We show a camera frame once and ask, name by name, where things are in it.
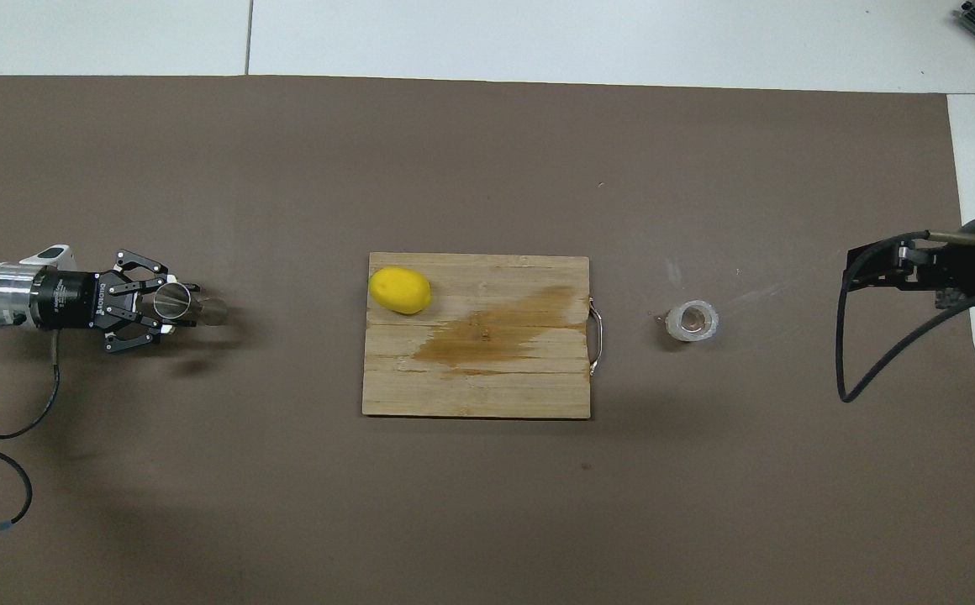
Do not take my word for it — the yellow lemon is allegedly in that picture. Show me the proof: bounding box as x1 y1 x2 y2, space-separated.
368 266 433 316

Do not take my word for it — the small clear plastic cup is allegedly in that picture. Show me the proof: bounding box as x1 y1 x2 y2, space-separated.
665 300 719 344

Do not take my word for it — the brown paper table mat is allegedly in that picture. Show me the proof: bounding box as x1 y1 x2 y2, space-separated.
0 74 975 605

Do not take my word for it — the steel double jigger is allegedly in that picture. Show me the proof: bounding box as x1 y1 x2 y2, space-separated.
154 282 229 327

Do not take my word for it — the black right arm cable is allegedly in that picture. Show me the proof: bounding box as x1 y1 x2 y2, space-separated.
839 230 975 403

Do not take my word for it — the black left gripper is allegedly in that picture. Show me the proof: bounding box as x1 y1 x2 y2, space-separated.
34 250 201 354

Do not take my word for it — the wooden cutting board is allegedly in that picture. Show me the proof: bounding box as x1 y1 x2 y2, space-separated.
361 252 604 419

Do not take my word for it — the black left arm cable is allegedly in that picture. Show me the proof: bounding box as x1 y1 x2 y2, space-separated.
0 332 61 549

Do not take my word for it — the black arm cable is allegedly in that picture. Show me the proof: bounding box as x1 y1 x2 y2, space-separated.
839 230 975 403
0 332 61 549

